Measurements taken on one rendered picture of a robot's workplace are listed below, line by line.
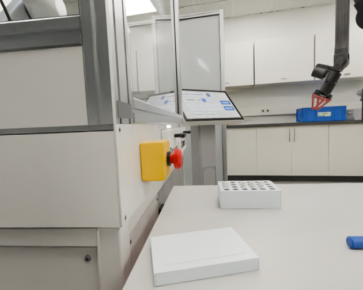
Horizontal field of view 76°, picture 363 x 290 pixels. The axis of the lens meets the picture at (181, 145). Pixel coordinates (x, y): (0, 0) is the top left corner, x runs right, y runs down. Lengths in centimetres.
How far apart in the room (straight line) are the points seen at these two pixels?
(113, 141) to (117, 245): 15
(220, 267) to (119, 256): 15
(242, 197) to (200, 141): 119
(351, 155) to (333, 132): 41
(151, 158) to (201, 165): 128
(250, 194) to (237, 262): 22
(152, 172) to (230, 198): 18
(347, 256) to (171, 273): 23
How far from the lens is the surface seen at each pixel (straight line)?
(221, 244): 34
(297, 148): 387
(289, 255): 37
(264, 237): 41
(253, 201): 52
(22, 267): 47
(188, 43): 259
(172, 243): 35
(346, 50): 143
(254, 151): 377
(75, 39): 36
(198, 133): 166
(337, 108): 415
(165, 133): 64
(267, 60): 420
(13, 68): 41
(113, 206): 35
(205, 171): 171
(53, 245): 42
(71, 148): 35
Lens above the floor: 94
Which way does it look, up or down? 5 degrees down
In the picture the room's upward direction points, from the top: 2 degrees counter-clockwise
